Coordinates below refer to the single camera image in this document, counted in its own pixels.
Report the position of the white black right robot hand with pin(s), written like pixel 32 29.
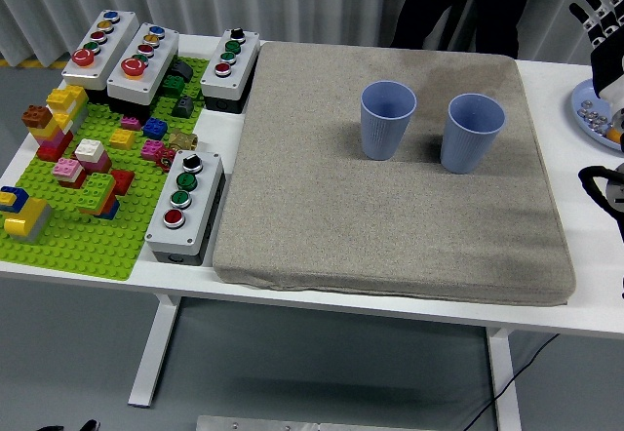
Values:
pixel 607 75

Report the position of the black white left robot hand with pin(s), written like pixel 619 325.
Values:
pixel 90 426

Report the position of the blue ribbed plastic cup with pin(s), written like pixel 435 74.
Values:
pixel 385 124
pixel 470 133

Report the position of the light blue plate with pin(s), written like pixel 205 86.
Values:
pixel 582 97

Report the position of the small orange item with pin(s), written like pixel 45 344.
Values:
pixel 613 133

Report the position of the white table leg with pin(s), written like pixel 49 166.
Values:
pixel 504 377
pixel 156 348

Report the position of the person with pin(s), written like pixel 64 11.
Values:
pixel 463 2

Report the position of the green toy brick baseplate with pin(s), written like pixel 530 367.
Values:
pixel 73 250

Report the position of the grey toy brick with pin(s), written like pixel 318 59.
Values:
pixel 43 226

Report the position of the large yellow toy brick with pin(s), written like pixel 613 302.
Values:
pixel 27 216

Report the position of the green toy brick stack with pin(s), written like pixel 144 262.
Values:
pixel 95 189

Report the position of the grey four-button control box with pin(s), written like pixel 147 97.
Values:
pixel 185 207
pixel 229 65

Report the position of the blue toy brick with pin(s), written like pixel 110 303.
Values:
pixel 155 128
pixel 14 193

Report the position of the red toy brick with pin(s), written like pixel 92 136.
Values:
pixel 122 181
pixel 53 149

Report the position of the light pink toy brick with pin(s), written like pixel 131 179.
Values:
pixel 68 168

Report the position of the white toy brick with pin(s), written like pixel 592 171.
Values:
pixel 90 148

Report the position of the grey-brown fabric mat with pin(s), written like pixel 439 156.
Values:
pixel 341 197

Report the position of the small magenta toy brick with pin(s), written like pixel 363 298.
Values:
pixel 130 122

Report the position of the brown toy brick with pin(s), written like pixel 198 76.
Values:
pixel 36 115

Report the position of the dark grey sloped brick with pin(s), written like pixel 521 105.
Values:
pixel 181 70
pixel 183 106

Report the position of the dark green toy brick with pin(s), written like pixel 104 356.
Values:
pixel 173 85

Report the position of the grey five-button control box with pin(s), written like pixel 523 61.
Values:
pixel 105 43
pixel 146 67

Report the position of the yellow floor marking tape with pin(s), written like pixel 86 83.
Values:
pixel 29 63

